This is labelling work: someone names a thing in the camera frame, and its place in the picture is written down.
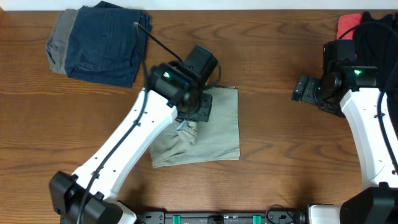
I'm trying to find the red cloth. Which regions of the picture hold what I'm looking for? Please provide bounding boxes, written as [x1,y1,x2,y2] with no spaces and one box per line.
[336,14,362,39]

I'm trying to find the light khaki shorts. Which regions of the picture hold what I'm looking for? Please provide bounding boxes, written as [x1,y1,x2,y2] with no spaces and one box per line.
[149,87,240,168]

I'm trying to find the black cloth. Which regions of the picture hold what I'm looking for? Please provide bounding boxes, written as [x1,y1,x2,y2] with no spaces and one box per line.
[353,12,397,136]

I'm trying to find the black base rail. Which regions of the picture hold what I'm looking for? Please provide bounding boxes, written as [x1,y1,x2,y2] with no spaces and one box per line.
[136,208,308,224]

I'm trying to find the folded grey shorts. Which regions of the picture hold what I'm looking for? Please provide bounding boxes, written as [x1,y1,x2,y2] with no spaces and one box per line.
[45,9,78,75]

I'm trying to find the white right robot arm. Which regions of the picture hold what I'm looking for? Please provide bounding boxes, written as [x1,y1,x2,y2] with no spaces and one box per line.
[292,39,397,223]

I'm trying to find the folded navy blue shorts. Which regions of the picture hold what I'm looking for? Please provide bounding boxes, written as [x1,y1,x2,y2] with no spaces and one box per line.
[65,1,152,88]

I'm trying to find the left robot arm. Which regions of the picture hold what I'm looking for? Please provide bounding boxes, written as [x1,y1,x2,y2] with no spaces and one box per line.
[49,45,218,224]

